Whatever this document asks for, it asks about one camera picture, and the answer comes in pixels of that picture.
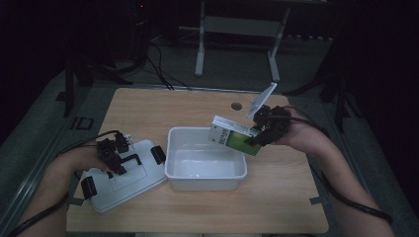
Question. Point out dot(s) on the black equipment tower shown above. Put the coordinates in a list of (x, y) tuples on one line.
[(140, 29)]

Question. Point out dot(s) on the green and white carton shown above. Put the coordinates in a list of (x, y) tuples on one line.
[(230, 138)]

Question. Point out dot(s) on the grey tape strip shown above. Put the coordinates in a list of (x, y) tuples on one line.
[(76, 201), (318, 199)]

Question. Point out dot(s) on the person's left hand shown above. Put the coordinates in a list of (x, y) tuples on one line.
[(87, 158)]

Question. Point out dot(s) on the person's right hand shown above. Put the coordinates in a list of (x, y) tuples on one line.
[(301, 135)]

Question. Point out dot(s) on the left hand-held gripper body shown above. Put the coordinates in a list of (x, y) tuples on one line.
[(112, 149)]

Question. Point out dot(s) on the white plastic storage box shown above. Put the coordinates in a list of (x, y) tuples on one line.
[(206, 164)]

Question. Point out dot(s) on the grey round table grommet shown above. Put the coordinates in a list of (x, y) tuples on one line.
[(236, 106)]

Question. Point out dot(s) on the white metal stand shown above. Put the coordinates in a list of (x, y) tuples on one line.
[(242, 26)]

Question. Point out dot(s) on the black tripod stand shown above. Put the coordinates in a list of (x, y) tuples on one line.
[(69, 89), (341, 98)]

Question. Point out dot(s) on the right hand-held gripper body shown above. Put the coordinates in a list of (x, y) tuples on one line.
[(273, 123)]

